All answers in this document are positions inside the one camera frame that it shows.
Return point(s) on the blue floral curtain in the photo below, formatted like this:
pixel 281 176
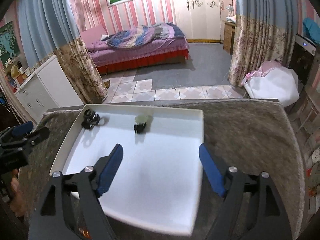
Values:
pixel 265 30
pixel 47 28

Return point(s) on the white and pink bag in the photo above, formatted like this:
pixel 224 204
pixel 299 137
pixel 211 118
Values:
pixel 272 81

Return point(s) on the left hand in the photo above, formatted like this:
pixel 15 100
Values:
pixel 17 204

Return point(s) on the table lamp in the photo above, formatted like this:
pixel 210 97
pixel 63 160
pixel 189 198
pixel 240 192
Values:
pixel 230 10

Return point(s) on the right blue floral curtain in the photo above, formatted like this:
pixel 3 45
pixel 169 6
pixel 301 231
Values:
pixel 265 30

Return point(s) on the green wall poster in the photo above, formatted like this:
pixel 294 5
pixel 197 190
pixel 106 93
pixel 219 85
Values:
pixel 9 45

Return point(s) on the left blue floral curtain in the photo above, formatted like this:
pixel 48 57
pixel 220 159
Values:
pixel 47 28

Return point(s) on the white cabinet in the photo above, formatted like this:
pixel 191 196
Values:
pixel 46 88

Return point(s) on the wooden desk with drawers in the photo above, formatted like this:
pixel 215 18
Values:
pixel 229 34

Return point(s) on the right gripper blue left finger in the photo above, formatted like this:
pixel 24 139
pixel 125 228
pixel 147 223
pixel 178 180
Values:
pixel 106 169

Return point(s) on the black hair claw clip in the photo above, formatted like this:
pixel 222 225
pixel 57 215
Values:
pixel 92 119

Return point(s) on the white wardrobe with decals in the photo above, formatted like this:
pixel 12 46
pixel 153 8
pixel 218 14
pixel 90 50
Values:
pixel 200 20

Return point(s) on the blue cloth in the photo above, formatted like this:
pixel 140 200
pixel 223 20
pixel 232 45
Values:
pixel 311 30

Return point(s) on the black appliance with panel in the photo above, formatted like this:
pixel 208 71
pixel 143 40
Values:
pixel 302 57

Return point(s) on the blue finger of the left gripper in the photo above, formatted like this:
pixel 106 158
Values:
pixel 22 129
pixel 38 136

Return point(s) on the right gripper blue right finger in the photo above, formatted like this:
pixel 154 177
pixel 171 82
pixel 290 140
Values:
pixel 214 169

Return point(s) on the white shallow tray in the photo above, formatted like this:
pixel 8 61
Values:
pixel 158 184

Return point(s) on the bed with purple cover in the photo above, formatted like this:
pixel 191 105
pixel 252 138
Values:
pixel 108 60

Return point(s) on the striped purple quilt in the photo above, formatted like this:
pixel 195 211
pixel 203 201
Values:
pixel 142 35

